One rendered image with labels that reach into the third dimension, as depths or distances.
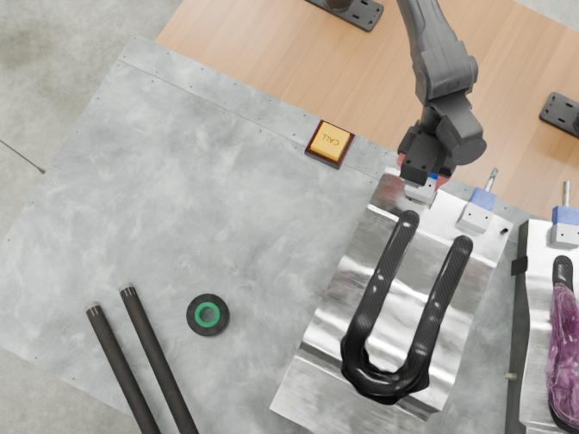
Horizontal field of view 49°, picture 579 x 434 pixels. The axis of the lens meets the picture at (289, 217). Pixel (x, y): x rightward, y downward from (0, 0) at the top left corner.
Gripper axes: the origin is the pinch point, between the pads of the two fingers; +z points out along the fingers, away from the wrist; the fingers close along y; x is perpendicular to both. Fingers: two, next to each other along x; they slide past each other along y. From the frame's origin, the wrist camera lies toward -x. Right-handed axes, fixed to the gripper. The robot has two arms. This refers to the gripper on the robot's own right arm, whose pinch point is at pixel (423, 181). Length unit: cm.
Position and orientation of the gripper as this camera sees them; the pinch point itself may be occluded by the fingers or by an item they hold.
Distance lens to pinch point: 117.3
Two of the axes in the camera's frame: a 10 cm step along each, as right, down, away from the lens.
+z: 0.1, 6.1, 7.9
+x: 4.6, -7.0, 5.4
